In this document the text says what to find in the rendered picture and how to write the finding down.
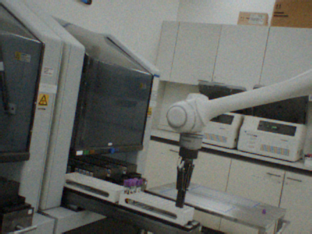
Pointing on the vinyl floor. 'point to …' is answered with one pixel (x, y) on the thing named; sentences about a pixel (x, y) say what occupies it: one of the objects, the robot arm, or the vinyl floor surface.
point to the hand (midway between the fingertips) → (180, 198)
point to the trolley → (225, 206)
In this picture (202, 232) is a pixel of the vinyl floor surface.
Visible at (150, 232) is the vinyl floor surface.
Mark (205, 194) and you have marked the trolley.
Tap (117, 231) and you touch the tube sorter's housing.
